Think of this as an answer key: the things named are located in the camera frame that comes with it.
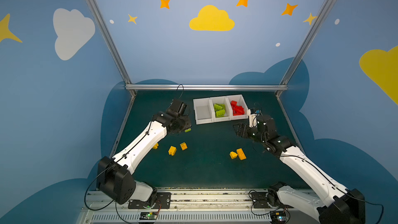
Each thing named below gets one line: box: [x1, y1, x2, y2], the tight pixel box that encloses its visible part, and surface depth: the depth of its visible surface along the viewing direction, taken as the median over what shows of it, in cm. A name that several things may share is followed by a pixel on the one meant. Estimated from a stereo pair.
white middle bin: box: [209, 95, 232, 123], surface depth 107 cm
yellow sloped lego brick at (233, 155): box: [229, 151, 238, 160], surface depth 90 cm
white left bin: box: [192, 97, 215, 125], surface depth 110 cm
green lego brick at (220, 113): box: [215, 108, 226, 118], surface depth 106 cm
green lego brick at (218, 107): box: [214, 103, 226, 111], surface depth 110 cm
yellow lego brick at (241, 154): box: [236, 147, 247, 161], surface depth 92 cm
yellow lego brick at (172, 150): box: [168, 145, 177, 157], surface depth 90 cm
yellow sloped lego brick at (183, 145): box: [179, 142, 188, 151], surface depth 94 cm
